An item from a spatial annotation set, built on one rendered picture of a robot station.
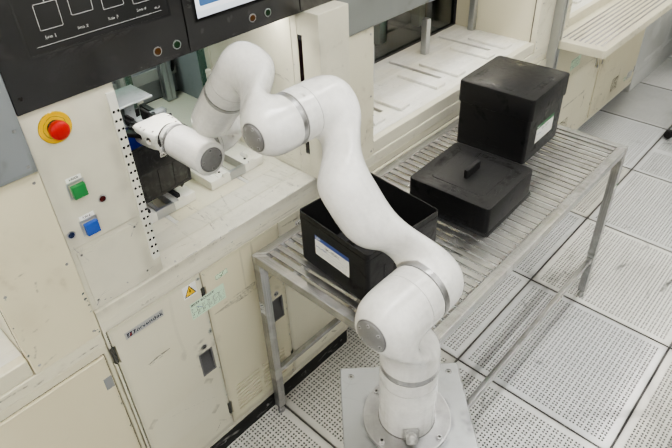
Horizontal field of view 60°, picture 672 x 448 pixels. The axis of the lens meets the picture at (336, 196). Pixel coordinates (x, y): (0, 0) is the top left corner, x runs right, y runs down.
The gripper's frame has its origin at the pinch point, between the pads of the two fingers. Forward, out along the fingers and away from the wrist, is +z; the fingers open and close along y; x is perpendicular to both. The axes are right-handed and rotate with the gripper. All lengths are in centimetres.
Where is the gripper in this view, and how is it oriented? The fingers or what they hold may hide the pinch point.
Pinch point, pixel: (138, 118)
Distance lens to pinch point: 163.8
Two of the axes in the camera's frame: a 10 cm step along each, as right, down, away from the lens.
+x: -0.3, -8.1, -5.8
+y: 6.8, -4.4, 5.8
